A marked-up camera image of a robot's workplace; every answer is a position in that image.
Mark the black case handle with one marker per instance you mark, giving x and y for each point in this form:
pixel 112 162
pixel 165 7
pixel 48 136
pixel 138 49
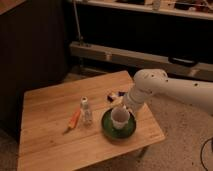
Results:
pixel 182 62

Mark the white cup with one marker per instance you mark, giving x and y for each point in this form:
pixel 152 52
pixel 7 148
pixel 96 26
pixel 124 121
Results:
pixel 119 117

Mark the metal pole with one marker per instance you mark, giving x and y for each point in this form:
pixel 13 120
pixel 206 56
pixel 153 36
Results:
pixel 80 38

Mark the wooden table leg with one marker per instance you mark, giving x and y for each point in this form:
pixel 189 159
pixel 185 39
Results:
pixel 142 152

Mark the long grey case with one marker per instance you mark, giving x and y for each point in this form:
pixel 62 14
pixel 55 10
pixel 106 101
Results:
pixel 141 60

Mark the blue sponge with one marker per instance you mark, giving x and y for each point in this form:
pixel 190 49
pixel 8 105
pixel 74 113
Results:
pixel 122 93

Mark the orange pepper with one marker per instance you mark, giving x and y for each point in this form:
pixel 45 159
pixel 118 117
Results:
pixel 73 121

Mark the green plate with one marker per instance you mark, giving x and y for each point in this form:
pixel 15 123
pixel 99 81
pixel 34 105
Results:
pixel 113 133

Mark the clear plastic bottle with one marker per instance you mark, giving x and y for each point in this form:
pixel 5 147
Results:
pixel 86 110

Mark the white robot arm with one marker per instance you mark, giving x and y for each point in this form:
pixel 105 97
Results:
pixel 148 82

